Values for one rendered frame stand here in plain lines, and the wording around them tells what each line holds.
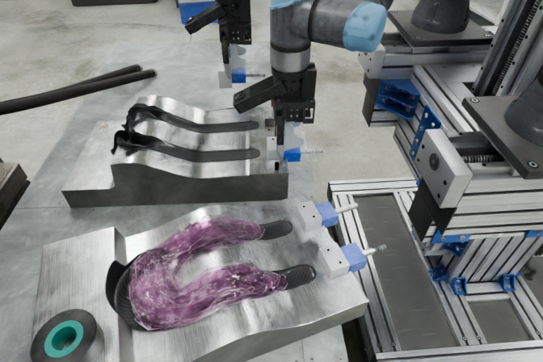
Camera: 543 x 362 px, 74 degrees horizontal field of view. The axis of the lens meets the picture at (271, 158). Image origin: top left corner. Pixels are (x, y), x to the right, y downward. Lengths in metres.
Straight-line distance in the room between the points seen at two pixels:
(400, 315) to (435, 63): 0.84
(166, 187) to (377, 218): 1.04
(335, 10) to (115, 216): 0.63
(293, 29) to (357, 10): 0.11
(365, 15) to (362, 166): 1.63
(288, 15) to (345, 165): 1.59
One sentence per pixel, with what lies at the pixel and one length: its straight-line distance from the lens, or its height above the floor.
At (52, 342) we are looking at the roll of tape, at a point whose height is 0.94.
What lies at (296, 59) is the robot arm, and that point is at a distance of 0.66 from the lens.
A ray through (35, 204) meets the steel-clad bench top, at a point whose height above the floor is 0.80.
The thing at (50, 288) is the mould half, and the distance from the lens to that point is 0.69.
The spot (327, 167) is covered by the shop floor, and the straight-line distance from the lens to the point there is 2.11.
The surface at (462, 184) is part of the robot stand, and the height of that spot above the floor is 0.97.
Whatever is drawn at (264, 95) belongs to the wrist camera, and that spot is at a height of 1.06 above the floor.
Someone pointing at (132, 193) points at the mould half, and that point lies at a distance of 0.86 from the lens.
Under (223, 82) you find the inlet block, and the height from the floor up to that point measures 0.93.
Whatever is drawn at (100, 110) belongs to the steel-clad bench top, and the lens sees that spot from 1.25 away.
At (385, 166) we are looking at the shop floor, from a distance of 2.20.
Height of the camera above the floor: 1.43
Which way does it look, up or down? 42 degrees down
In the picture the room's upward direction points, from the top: straight up
